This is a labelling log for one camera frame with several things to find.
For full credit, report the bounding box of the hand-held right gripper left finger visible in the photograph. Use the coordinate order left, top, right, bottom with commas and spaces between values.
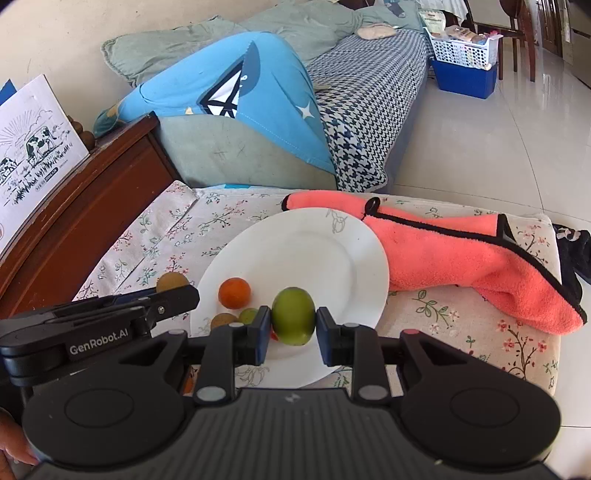
113, 305, 273, 407

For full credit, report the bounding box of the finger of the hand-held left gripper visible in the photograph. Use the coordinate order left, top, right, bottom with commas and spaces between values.
92, 285, 201, 320

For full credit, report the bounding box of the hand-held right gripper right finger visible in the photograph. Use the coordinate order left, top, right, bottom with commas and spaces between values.
315, 308, 481, 402

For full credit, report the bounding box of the white plate with flower print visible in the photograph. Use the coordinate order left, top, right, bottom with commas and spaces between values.
189, 208, 390, 389

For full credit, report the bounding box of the person's left hand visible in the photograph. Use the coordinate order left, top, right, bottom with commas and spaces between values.
0, 406, 40, 467

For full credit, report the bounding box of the floral tablecloth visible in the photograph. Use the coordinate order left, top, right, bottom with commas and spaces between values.
71, 180, 565, 407

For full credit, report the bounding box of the pink towel with black trim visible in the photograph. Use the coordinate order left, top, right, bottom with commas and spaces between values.
281, 190, 588, 335

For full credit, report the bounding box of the green sofa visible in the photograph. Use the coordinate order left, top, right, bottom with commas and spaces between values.
95, 0, 432, 195

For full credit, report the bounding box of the cow print cardboard box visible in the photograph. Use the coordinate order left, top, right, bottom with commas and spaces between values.
0, 74, 90, 250

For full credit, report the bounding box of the blue printed blanket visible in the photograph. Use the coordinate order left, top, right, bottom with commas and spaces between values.
92, 31, 338, 176

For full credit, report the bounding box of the houndstooth sofa cover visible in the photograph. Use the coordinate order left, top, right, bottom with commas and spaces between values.
305, 30, 432, 193

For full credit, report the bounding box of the green pillow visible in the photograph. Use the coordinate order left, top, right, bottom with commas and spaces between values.
100, 21, 252, 88

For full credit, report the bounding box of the black cloth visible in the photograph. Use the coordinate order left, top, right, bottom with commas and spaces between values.
551, 224, 591, 324

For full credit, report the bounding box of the blue plastic bin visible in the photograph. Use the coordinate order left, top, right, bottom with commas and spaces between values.
431, 58, 499, 100

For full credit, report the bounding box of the white plastic basket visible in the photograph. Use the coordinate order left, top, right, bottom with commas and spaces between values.
424, 18, 504, 70

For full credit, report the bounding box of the dark wooden chair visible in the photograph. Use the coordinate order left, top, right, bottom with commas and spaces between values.
466, 0, 539, 84

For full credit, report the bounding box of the silver refrigerator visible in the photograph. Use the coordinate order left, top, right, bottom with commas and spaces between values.
561, 0, 591, 88

